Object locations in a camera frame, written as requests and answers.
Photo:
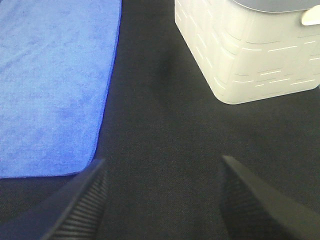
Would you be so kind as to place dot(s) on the white slotted storage box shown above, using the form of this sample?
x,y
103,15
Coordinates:
x,y
250,50

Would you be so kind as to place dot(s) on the blue microfiber towel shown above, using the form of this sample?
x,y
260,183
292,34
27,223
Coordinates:
x,y
56,63

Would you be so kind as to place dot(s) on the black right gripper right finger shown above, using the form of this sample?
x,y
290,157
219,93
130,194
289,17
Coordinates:
x,y
250,208

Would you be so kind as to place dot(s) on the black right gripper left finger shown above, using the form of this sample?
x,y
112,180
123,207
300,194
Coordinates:
x,y
76,210

